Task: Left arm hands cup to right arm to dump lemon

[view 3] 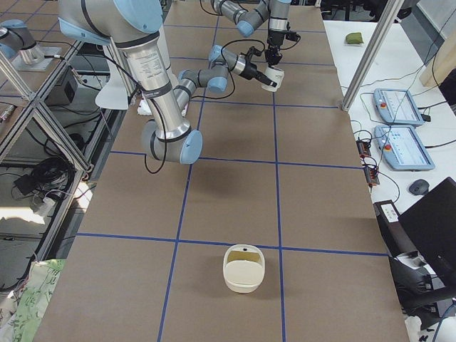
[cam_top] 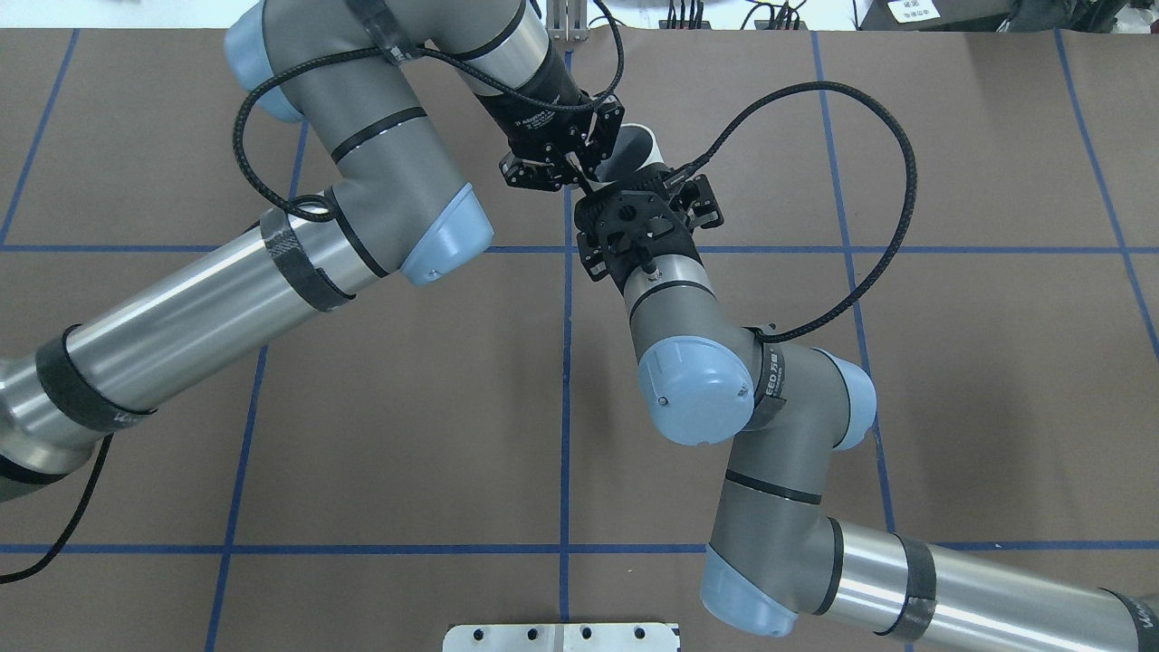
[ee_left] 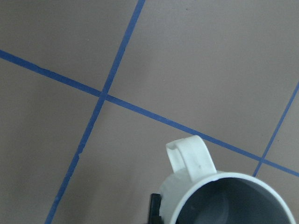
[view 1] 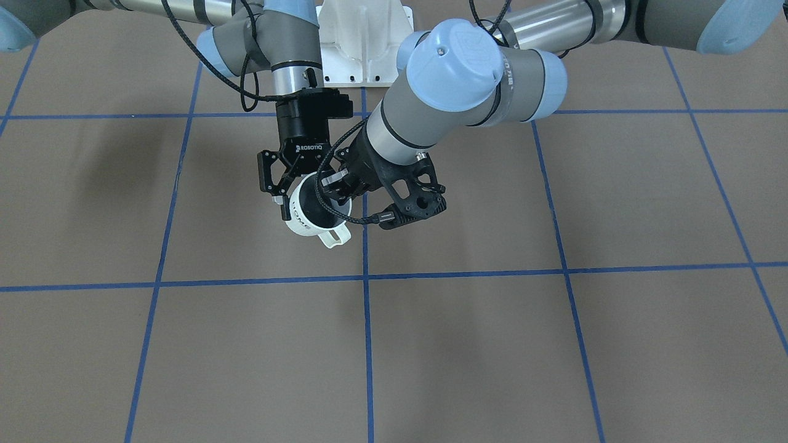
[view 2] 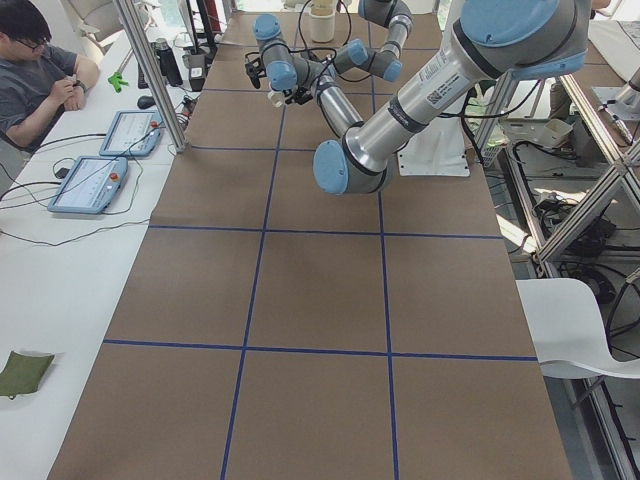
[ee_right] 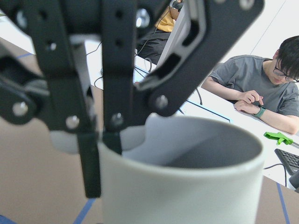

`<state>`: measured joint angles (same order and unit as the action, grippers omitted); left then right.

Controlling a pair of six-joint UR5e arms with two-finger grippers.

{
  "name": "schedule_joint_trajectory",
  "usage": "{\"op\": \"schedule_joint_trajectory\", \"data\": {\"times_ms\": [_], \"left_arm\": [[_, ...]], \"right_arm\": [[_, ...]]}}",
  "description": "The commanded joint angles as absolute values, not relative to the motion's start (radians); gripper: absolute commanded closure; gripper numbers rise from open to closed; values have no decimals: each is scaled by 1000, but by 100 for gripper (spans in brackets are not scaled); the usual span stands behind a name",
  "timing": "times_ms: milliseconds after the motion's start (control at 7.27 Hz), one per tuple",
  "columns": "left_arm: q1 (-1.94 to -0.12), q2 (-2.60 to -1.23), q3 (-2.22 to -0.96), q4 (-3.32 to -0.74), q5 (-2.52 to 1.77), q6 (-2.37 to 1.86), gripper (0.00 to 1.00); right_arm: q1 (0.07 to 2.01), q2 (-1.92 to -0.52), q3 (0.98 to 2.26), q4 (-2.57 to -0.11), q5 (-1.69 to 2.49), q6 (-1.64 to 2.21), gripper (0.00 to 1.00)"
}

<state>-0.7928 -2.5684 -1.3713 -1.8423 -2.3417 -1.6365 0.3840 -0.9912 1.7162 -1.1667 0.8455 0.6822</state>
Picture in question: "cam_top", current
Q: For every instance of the black labelled box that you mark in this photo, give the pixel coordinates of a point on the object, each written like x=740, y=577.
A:
x=934, y=16

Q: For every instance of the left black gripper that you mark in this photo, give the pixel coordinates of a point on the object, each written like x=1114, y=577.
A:
x=536, y=111

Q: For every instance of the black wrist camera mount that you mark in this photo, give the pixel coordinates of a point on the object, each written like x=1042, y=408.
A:
x=589, y=209

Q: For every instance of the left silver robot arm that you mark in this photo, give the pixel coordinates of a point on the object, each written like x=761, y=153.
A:
x=401, y=206

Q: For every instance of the aluminium frame post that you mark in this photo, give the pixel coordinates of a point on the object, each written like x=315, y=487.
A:
x=566, y=20

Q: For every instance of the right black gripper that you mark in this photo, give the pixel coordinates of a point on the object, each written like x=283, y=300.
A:
x=705, y=205

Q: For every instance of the white metal base plate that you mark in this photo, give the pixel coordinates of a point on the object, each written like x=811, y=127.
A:
x=606, y=636

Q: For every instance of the black power strip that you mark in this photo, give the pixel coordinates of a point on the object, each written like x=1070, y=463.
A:
x=684, y=16
x=785, y=18

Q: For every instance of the white ceramic mug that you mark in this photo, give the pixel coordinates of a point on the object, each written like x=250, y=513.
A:
x=636, y=149

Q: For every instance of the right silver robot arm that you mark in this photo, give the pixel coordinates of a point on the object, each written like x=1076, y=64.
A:
x=773, y=554

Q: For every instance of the brown paper table mat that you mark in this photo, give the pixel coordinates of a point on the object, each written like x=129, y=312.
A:
x=478, y=451

